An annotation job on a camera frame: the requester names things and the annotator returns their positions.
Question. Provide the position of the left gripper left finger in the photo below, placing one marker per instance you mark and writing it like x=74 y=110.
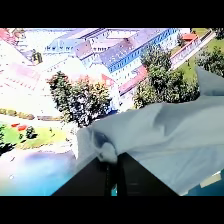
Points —
x=90 y=181

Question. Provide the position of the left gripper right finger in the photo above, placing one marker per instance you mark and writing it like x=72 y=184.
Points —
x=140 y=180

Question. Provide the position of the light blue shirt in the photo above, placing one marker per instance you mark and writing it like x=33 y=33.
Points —
x=166 y=133

